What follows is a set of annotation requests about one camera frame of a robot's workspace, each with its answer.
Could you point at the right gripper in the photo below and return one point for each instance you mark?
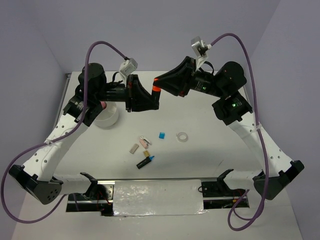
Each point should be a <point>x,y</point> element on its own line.
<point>178,80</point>

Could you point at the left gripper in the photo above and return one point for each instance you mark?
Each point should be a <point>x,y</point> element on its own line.
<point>137,97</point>

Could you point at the orange highlighter cap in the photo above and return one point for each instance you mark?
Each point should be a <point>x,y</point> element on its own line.
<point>155,88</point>

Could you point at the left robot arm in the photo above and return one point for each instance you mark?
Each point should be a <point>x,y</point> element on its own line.
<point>37,174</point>

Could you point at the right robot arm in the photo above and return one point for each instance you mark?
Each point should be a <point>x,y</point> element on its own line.
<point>278,169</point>

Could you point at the white round divided container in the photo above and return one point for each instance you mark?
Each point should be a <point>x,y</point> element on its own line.
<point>108,116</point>

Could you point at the blue highlighter cap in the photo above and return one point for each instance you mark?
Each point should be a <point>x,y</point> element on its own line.
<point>161,135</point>

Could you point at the pink eraser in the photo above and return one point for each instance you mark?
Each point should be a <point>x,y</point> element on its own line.
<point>144,144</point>

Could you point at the clear tape roll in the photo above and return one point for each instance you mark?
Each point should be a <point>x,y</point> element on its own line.
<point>182,137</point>

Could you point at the beige eraser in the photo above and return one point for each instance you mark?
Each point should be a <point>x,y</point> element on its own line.
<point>134,148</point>

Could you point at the small yellow sharpener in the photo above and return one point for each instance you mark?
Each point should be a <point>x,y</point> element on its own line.
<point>146,153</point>

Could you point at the blue tip black highlighter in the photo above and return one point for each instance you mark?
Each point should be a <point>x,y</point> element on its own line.
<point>145,162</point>

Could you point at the silver foil mat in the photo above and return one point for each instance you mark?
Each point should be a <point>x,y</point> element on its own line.
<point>157,198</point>

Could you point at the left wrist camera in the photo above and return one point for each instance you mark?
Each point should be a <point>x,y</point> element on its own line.
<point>128,66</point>

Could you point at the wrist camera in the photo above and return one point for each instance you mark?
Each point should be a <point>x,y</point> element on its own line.
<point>128,66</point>
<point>200,49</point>

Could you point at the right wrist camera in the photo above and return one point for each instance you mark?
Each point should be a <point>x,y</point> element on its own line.
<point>200,49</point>

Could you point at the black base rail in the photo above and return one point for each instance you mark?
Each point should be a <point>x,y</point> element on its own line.
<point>214,197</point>

